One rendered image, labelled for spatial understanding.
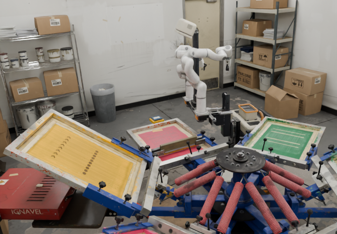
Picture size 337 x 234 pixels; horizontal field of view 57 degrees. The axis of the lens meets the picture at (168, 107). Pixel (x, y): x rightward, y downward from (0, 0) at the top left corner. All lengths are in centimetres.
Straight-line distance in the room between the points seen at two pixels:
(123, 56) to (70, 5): 132
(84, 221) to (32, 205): 33
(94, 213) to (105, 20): 439
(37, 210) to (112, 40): 444
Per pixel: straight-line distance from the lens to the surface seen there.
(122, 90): 637
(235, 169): 188
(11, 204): 224
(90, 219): 218
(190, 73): 289
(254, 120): 352
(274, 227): 181
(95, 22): 601
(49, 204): 213
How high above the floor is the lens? 232
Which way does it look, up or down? 21 degrees down
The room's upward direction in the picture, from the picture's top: 3 degrees counter-clockwise
